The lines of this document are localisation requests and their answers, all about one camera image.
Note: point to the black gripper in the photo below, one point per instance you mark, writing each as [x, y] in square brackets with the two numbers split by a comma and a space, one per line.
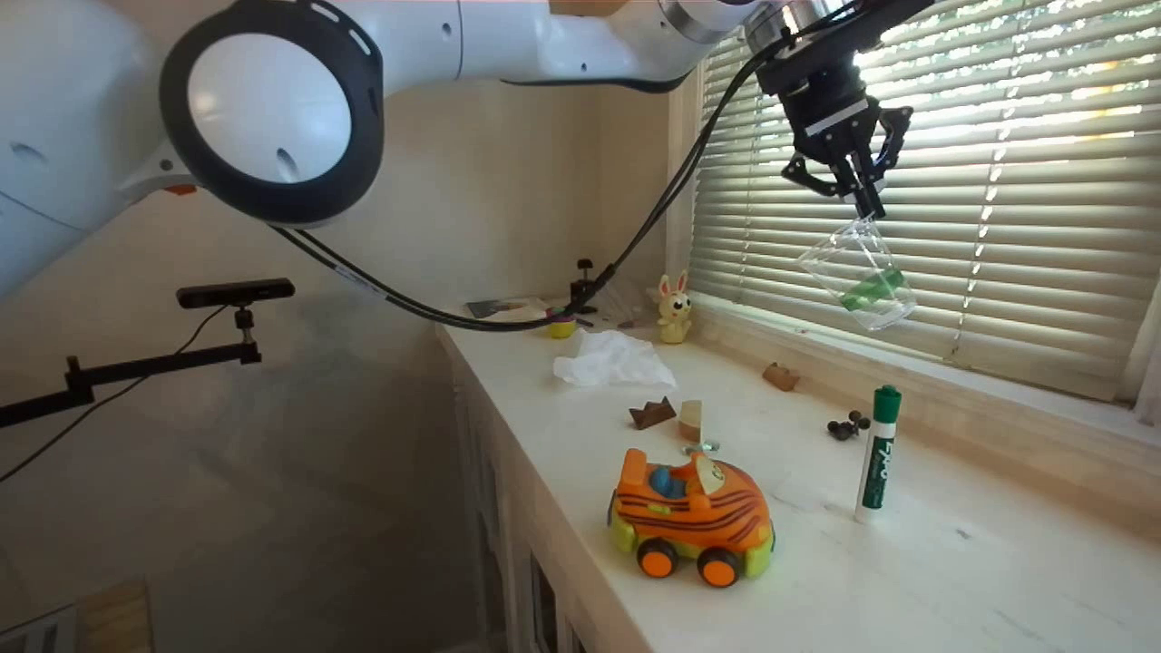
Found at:
[821, 79]

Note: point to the clear plastic cup green band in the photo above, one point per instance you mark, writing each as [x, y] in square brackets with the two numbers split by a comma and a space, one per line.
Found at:
[873, 287]

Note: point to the white window blinds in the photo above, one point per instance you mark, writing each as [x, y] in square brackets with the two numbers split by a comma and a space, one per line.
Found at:
[1028, 240]

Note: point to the small brown block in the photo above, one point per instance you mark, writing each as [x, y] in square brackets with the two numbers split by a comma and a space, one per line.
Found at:
[782, 374]

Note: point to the yellow bunny figurine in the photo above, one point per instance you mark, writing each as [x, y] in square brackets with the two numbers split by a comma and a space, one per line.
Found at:
[672, 312]

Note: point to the green whiteboard marker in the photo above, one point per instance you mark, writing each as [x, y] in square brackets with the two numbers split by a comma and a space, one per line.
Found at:
[882, 454]

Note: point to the beige wooden wedge block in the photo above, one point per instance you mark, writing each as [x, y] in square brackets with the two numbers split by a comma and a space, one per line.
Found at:
[689, 424]

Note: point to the crumpled white plastic bag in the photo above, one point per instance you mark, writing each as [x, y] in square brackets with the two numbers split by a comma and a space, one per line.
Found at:
[610, 360]

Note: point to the dark brown toy piece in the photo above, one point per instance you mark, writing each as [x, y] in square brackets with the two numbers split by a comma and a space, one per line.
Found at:
[651, 416]

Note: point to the yellow pink toy cup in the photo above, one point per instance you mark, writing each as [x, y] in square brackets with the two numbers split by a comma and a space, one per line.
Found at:
[558, 329]

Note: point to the grey flat piece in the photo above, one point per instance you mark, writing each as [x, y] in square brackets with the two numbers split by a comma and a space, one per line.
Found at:
[500, 310]

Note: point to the orange toy car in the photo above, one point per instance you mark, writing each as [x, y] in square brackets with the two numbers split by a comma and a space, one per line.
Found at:
[693, 514]

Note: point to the white counter cabinet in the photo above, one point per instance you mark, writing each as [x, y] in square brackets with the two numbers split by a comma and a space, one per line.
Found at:
[583, 531]

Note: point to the black stereo camera bar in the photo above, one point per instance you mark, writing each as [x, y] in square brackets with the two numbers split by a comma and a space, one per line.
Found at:
[235, 293]

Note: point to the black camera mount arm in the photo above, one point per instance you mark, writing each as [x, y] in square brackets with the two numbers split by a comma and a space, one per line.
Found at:
[147, 364]

